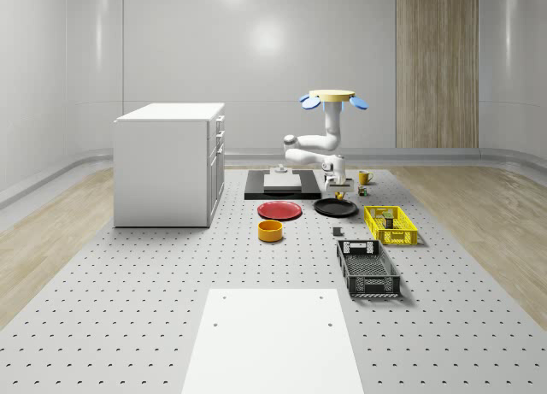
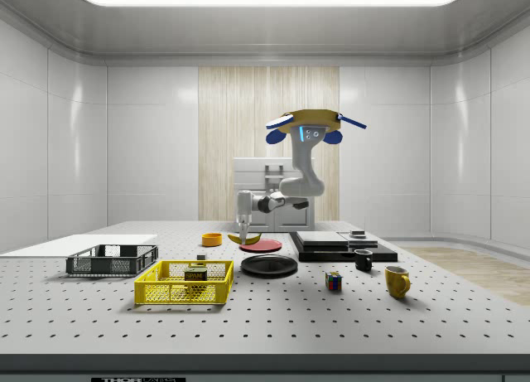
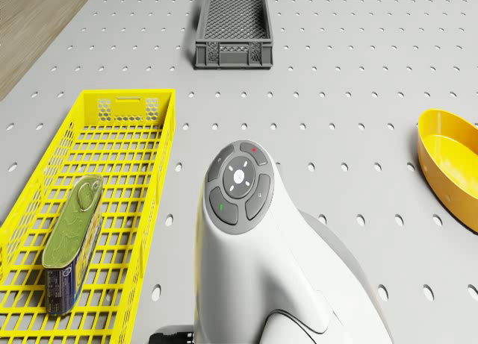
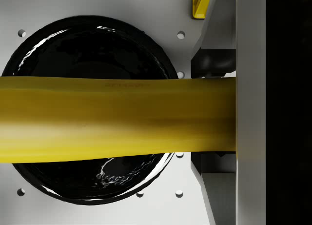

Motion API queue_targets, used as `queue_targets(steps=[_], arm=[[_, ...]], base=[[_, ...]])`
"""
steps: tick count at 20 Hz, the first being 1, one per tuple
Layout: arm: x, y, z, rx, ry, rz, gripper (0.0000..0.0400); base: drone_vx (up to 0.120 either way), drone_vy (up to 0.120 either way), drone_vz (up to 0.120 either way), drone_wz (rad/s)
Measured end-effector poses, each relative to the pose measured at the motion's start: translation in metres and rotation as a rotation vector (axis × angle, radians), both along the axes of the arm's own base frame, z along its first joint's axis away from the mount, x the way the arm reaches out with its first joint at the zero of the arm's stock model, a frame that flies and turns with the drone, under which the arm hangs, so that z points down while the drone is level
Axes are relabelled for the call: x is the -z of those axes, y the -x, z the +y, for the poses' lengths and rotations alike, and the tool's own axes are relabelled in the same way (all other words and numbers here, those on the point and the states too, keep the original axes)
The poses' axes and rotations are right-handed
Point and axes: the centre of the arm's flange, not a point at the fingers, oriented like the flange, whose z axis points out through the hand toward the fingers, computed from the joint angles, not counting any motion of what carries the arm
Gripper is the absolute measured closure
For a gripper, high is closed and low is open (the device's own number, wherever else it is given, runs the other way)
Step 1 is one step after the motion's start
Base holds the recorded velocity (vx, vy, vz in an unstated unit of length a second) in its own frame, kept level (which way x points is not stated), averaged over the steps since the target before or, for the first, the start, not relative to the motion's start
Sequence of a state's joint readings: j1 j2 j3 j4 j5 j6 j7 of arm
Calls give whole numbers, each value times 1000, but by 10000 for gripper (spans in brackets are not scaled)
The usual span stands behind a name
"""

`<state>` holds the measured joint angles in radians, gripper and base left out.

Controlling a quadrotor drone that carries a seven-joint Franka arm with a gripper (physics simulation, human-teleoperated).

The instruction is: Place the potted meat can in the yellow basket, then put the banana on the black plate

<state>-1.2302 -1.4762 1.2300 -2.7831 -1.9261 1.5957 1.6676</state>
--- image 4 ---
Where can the yellow basket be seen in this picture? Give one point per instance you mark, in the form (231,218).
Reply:
(201,5)

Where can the banana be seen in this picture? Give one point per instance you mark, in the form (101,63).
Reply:
(117,117)

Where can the black plate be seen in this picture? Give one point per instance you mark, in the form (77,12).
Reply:
(92,49)

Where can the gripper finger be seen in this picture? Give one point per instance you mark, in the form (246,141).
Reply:
(219,186)
(217,61)

